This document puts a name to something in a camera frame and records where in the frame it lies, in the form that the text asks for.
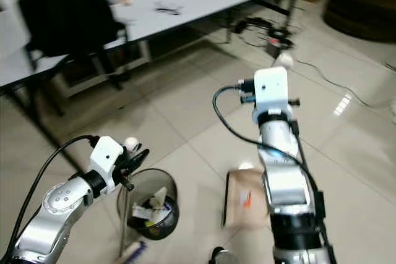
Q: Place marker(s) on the small black item on table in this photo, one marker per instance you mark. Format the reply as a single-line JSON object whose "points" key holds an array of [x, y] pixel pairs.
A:
{"points": [[168, 10]]}

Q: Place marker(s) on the black chair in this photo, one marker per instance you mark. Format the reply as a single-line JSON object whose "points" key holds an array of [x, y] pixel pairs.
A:
{"points": [[65, 17]]}

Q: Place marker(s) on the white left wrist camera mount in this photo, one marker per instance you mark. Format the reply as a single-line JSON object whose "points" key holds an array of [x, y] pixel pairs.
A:
{"points": [[105, 154]]}

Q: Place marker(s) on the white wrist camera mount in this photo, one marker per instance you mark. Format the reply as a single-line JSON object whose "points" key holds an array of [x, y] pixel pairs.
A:
{"points": [[271, 91], [105, 154]]}

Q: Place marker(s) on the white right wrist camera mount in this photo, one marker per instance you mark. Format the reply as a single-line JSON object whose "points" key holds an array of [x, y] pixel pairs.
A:
{"points": [[271, 91]]}

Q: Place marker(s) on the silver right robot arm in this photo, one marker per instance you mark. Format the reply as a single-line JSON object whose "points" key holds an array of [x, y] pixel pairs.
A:
{"points": [[288, 185]]}

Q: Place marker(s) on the black round trash bin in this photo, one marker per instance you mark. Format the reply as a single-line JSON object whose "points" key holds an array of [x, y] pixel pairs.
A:
{"points": [[161, 227]]}

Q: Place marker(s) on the dark brown armchair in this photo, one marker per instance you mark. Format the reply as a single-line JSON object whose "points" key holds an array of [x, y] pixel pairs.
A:
{"points": [[362, 4]]}

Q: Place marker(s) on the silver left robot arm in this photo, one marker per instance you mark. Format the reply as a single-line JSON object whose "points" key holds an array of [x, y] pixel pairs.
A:
{"points": [[60, 202]]}

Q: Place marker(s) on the paper trash in bin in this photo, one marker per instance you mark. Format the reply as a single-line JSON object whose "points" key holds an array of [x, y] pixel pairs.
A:
{"points": [[153, 209]]}

